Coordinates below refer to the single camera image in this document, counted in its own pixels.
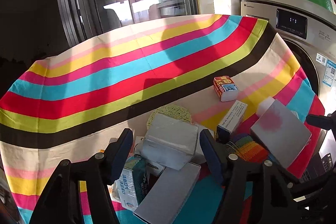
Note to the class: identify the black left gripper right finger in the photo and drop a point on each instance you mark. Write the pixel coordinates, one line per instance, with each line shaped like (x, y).
(277, 196)

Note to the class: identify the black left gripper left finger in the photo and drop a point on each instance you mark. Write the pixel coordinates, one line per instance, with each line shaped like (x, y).
(60, 199)

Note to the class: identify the grey box pink stain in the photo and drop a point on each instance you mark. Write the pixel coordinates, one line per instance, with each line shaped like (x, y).
(282, 133)

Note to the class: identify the teal toothpaste box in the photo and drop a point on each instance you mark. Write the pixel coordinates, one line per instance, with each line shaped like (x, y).
(133, 185)

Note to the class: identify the long grey blue box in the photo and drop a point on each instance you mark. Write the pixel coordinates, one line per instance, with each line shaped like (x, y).
(168, 195)

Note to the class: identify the silver grey carton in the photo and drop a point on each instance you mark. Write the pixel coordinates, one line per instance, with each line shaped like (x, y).
(170, 142)

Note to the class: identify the white foam sponge block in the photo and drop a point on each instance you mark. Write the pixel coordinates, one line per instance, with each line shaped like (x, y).
(264, 106)

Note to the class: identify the rainbow knitted coaster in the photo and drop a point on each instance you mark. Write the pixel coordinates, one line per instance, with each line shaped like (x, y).
(247, 149)

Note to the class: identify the white medicine box blue end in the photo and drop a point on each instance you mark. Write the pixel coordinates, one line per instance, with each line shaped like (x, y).
(231, 121)

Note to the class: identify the gold front-load washing machine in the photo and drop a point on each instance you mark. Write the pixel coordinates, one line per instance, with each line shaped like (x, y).
(309, 31)

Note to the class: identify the striped colourful tablecloth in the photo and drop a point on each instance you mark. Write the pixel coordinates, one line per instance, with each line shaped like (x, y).
(69, 106)

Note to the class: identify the red white tissue pack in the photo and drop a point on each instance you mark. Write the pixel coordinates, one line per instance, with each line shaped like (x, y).
(225, 88)

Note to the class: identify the yellow-green knitted coaster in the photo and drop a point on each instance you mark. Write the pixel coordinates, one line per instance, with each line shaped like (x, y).
(172, 111)

